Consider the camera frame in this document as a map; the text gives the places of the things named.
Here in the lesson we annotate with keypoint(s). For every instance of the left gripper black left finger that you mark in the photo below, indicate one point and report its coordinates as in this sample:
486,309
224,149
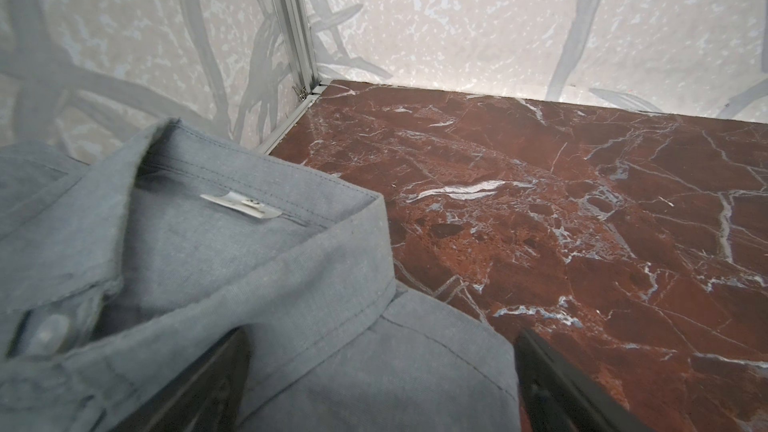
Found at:
206,396

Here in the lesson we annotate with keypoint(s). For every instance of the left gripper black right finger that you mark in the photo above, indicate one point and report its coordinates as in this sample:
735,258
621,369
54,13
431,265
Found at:
558,396

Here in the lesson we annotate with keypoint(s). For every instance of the grey long sleeve shirt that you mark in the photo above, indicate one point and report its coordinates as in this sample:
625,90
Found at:
117,276

